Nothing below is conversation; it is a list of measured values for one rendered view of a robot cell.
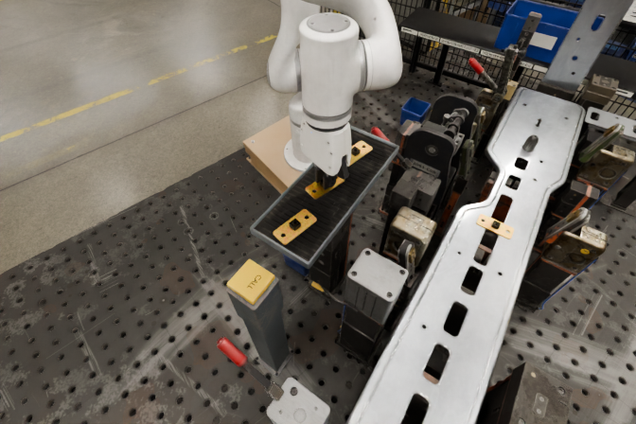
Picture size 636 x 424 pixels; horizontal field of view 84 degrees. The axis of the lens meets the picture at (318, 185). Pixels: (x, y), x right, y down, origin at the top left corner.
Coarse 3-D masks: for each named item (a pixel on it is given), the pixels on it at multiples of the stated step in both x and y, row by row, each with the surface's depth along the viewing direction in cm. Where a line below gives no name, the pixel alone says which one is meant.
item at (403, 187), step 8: (400, 184) 83; (408, 184) 83; (392, 192) 83; (400, 192) 82; (408, 192) 82; (416, 192) 85; (392, 200) 84; (400, 200) 83; (408, 200) 81; (392, 208) 87; (392, 216) 89; (384, 232) 95; (384, 240) 98; (384, 256) 103
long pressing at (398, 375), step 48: (528, 96) 123; (528, 192) 94; (480, 240) 85; (528, 240) 85; (432, 288) 77; (480, 288) 77; (432, 336) 70; (480, 336) 70; (384, 384) 65; (432, 384) 65; (480, 384) 65
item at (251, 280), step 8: (248, 264) 63; (256, 264) 63; (240, 272) 62; (248, 272) 62; (256, 272) 62; (264, 272) 62; (232, 280) 61; (240, 280) 61; (248, 280) 61; (256, 280) 61; (264, 280) 61; (272, 280) 61; (232, 288) 60; (240, 288) 60; (248, 288) 60; (256, 288) 60; (264, 288) 60; (248, 296) 59; (256, 296) 59
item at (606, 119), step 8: (592, 112) 117; (600, 112) 117; (608, 112) 117; (592, 120) 114; (600, 120) 114; (608, 120) 114; (616, 120) 114; (624, 120) 114; (632, 120) 114; (600, 128) 112; (608, 128) 112; (632, 128) 112; (624, 136) 110; (632, 136) 109
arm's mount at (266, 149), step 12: (288, 120) 144; (264, 132) 140; (276, 132) 139; (288, 132) 139; (252, 144) 136; (264, 144) 136; (276, 144) 136; (252, 156) 138; (264, 156) 132; (276, 156) 132; (264, 168) 134; (276, 168) 129; (288, 168) 128; (276, 180) 130; (288, 180) 125
